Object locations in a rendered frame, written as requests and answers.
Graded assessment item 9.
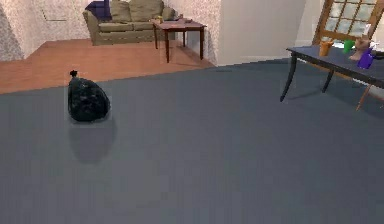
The dark red wooden table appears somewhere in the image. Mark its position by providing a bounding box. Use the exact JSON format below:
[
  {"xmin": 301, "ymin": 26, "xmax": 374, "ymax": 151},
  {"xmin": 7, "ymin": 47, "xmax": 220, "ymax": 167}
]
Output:
[{"xmin": 150, "ymin": 18, "xmax": 208, "ymax": 64}]

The green cup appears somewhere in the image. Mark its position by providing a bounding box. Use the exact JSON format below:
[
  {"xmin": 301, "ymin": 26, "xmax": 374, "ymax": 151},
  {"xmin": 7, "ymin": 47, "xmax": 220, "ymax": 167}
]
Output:
[{"xmin": 342, "ymin": 39, "xmax": 356, "ymax": 55}]

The dark blue table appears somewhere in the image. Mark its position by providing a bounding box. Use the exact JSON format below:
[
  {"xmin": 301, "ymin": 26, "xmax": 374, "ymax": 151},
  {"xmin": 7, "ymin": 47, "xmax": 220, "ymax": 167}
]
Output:
[{"xmin": 279, "ymin": 45, "xmax": 384, "ymax": 103}]

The wooden framed glass door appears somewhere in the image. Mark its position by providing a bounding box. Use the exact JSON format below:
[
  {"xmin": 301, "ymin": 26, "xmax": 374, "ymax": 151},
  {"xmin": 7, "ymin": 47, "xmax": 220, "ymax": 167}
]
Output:
[{"xmin": 312, "ymin": 0, "xmax": 384, "ymax": 46}]

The wooden chair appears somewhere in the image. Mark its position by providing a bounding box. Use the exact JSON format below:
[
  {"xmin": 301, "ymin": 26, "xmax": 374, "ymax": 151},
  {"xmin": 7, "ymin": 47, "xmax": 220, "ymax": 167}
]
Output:
[{"xmin": 355, "ymin": 83, "xmax": 384, "ymax": 112}]

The olive green sofa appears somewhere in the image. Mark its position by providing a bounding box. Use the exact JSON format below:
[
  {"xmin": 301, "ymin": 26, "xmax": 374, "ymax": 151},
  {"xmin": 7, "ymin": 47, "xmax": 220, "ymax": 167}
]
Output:
[{"xmin": 82, "ymin": 0, "xmax": 177, "ymax": 47}]

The orange cup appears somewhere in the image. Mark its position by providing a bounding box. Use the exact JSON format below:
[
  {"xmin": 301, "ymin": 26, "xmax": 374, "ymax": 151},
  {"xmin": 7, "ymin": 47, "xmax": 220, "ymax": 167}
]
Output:
[{"xmin": 318, "ymin": 40, "xmax": 334, "ymax": 57}]

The tan teddy bear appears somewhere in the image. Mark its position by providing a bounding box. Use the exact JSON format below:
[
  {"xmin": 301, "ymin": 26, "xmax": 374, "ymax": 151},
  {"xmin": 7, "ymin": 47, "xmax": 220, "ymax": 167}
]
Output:
[{"xmin": 348, "ymin": 36, "xmax": 373, "ymax": 62}]

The purple bottle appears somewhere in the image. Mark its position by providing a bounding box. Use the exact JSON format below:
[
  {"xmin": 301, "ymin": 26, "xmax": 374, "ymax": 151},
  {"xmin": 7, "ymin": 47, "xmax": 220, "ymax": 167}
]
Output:
[{"xmin": 357, "ymin": 48, "xmax": 375, "ymax": 70}]

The black tied garbage bag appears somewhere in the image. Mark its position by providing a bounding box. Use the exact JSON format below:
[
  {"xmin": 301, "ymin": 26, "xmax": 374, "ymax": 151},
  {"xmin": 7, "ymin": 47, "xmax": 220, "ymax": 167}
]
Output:
[{"xmin": 67, "ymin": 69, "xmax": 111, "ymax": 123}]

